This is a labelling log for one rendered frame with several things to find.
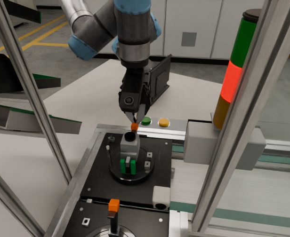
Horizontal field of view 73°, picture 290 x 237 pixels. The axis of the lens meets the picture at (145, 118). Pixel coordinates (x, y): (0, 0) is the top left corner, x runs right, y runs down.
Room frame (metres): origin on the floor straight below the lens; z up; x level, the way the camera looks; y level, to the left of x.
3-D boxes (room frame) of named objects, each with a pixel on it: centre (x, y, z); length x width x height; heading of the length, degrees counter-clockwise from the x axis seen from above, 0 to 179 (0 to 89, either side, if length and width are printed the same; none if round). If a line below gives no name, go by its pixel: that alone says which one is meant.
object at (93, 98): (0.92, 0.02, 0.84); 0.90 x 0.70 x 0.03; 62
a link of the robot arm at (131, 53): (0.48, 0.03, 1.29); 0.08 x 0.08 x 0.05
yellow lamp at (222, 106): (0.23, -0.13, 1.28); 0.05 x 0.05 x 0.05
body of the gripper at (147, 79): (0.49, 0.03, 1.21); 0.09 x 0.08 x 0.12; 172
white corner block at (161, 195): (0.27, -0.04, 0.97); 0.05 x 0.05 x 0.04; 82
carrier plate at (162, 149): (0.38, 0.04, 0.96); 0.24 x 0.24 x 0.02; 82
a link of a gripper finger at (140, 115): (0.48, 0.01, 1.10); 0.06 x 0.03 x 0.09; 172
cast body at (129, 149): (0.37, 0.04, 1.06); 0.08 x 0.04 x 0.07; 172
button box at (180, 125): (0.58, -0.07, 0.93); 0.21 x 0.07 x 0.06; 82
